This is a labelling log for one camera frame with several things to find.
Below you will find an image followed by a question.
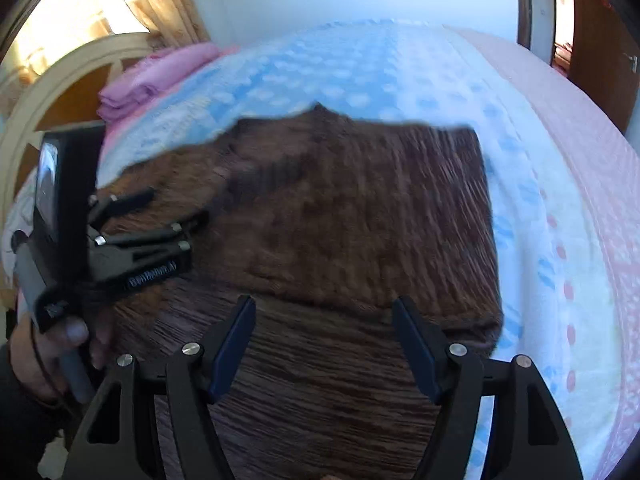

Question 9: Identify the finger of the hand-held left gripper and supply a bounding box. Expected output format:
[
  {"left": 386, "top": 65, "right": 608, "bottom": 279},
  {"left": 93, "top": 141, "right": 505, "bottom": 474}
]
[
  {"left": 92, "top": 210, "right": 211, "bottom": 262},
  {"left": 88, "top": 187, "right": 156, "bottom": 225}
]

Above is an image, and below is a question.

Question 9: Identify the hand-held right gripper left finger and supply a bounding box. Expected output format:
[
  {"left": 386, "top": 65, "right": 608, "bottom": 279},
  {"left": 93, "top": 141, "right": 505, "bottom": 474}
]
[{"left": 60, "top": 295, "right": 257, "bottom": 480}]

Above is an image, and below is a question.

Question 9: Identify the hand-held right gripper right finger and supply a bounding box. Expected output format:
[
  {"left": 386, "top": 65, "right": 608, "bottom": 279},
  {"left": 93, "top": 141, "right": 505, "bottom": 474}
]
[{"left": 391, "top": 296, "right": 585, "bottom": 480}]

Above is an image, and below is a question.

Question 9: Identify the brown knitted sweater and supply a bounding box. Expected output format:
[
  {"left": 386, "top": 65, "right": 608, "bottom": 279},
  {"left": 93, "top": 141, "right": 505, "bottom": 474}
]
[{"left": 97, "top": 102, "right": 506, "bottom": 480}]

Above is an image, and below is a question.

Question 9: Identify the person's left forearm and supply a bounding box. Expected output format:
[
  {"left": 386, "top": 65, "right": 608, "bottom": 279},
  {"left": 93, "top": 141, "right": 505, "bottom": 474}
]
[{"left": 0, "top": 345, "right": 76, "bottom": 480}]

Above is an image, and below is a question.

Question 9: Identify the person's left hand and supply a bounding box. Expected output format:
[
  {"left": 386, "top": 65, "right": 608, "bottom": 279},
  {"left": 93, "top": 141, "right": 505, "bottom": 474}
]
[{"left": 9, "top": 305, "right": 117, "bottom": 403}]

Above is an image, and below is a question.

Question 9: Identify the cream and wood headboard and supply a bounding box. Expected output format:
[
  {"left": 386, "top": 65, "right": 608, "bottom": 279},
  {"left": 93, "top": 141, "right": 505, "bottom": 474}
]
[{"left": 0, "top": 32, "right": 157, "bottom": 221}]

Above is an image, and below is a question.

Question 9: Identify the pink folded blanket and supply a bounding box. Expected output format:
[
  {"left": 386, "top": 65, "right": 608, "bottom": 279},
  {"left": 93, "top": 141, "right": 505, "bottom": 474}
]
[{"left": 97, "top": 41, "right": 241, "bottom": 122}]

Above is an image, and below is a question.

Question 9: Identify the beige curtain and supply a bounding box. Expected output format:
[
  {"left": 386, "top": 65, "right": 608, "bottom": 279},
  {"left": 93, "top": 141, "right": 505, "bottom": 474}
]
[{"left": 15, "top": 0, "right": 211, "bottom": 86}]

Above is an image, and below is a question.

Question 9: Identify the polka dot bed sheet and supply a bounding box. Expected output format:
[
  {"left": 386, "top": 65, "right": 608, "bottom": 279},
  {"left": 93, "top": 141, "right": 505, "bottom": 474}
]
[{"left": 95, "top": 17, "right": 640, "bottom": 480}]

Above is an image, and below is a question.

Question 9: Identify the brown wooden door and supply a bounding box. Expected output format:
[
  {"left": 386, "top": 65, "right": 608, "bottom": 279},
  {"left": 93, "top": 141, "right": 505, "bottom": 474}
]
[{"left": 567, "top": 0, "right": 640, "bottom": 135}]

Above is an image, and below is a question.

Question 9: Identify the brown door frame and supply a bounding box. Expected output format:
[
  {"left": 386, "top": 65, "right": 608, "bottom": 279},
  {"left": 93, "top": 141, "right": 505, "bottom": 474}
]
[{"left": 514, "top": 0, "right": 534, "bottom": 52}]

